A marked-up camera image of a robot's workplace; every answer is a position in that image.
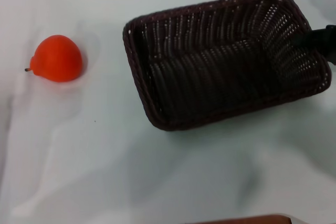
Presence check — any white tablecloth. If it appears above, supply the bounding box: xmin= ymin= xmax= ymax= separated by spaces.
xmin=0 ymin=0 xmax=336 ymax=224

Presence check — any black woven rectangular basket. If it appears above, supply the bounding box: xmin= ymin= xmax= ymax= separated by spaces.
xmin=122 ymin=0 xmax=333 ymax=132

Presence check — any orange toy pear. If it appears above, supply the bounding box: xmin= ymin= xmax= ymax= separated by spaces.
xmin=25 ymin=34 xmax=83 ymax=83

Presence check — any brown wooden edge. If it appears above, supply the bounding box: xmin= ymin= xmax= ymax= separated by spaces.
xmin=194 ymin=214 xmax=292 ymax=224

